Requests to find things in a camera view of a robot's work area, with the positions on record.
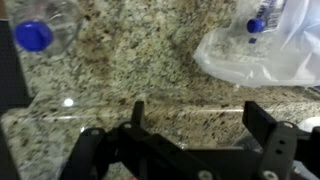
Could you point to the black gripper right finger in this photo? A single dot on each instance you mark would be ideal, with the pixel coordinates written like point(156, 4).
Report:
point(258, 122)

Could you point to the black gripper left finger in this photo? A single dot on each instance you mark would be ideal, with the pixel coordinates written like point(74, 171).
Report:
point(138, 114)

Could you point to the white plastic bag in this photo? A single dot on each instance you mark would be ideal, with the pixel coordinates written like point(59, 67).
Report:
point(287, 56)

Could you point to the clear bottle blue cap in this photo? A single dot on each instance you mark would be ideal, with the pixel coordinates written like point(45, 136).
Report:
point(46, 26)
point(267, 17)

